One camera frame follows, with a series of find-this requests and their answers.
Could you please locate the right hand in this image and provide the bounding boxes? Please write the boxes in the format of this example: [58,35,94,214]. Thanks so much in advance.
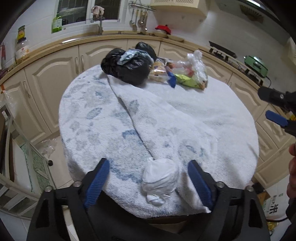
[287,144,296,198]

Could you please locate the clear plastic bag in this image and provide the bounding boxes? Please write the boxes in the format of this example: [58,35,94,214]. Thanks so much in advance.
[172,50,208,88]

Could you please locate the clear snack bag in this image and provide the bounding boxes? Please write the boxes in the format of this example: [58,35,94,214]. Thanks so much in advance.
[148,59,177,88]

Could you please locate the gas stove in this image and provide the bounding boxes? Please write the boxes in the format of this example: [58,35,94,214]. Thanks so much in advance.
[209,41,265,86]

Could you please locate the green bottle on sill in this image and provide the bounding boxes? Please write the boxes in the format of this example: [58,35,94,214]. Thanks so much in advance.
[52,13,62,33]

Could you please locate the cream kitchen cabinets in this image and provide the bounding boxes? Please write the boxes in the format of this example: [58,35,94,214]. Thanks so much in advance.
[1,36,293,188]

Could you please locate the clear jar yellow contents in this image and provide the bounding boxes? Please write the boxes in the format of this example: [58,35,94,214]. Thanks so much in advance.
[15,25,30,64]

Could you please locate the range hood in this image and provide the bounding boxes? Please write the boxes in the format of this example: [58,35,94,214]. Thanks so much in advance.
[216,0,290,45]

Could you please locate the kitchen faucet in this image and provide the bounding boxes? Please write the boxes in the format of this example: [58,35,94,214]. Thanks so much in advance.
[91,6,105,35]

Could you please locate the white towel table cover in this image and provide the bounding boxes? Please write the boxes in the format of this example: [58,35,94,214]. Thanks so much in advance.
[59,66,259,218]

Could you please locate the white plastic bag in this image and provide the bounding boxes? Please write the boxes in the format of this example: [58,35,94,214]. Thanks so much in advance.
[142,158,180,206]

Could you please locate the black trash bag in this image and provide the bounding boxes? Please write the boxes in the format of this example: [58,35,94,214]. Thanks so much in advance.
[135,42,157,61]
[101,48,154,86]

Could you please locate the green electric cooker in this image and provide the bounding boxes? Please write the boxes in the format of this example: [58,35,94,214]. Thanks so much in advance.
[244,55,268,78]

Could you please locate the green snack wrapper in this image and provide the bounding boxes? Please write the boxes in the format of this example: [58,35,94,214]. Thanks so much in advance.
[175,74,207,90]

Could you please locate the hanging utensils rack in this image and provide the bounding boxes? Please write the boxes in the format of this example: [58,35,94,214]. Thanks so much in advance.
[128,1,156,35]

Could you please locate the grey plastic bag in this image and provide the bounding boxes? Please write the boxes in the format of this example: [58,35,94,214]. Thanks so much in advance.
[117,49,146,65]

